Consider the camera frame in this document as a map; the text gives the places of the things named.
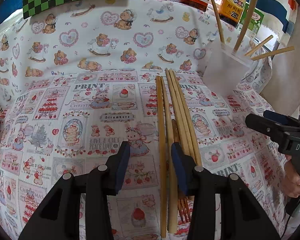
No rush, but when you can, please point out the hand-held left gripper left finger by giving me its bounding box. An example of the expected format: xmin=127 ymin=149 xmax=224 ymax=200
xmin=19 ymin=141 xmax=130 ymax=240

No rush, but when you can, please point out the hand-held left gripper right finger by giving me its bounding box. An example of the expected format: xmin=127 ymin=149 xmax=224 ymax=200
xmin=171 ymin=142 xmax=280 ymax=240

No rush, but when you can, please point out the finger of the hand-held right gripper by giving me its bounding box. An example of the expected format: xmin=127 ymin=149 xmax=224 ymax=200
xmin=264 ymin=110 xmax=300 ymax=128
xmin=245 ymin=114 xmax=290 ymax=143

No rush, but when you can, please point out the wooden chopstick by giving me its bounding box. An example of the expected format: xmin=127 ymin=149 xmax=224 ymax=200
xmin=164 ymin=68 xmax=192 ymax=157
xmin=161 ymin=76 xmax=178 ymax=233
xmin=168 ymin=69 xmax=198 ymax=163
xmin=233 ymin=0 xmax=258 ymax=53
xmin=156 ymin=76 xmax=167 ymax=238
xmin=172 ymin=70 xmax=203 ymax=168
xmin=250 ymin=46 xmax=295 ymax=61
xmin=244 ymin=35 xmax=274 ymax=57
xmin=205 ymin=0 xmax=225 ymax=44

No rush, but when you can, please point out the translucent plastic cup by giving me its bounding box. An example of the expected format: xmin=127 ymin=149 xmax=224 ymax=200
xmin=202 ymin=41 xmax=258 ymax=98

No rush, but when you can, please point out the person's right hand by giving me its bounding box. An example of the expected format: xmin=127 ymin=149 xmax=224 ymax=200
xmin=282 ymin=155 xmax=300 ymax=197

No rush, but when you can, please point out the strawberry printed tablecloth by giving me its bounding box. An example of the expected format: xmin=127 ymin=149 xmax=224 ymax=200
xmin=0 ymin=70 xmax=300 ymax=240

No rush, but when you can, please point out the green drink carton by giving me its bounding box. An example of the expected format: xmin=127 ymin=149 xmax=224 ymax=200
xmin=236 ymin=4 xmax=264 ymax=39

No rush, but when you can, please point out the dark oyster sauce bottle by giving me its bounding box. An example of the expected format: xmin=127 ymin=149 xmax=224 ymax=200
xmin=219 ymin=0 xmax=250 ymax=28

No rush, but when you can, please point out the bear printed cloth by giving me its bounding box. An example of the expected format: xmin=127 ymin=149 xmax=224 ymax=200
xmin=0 ymin=0 xmax=273 ymax=100

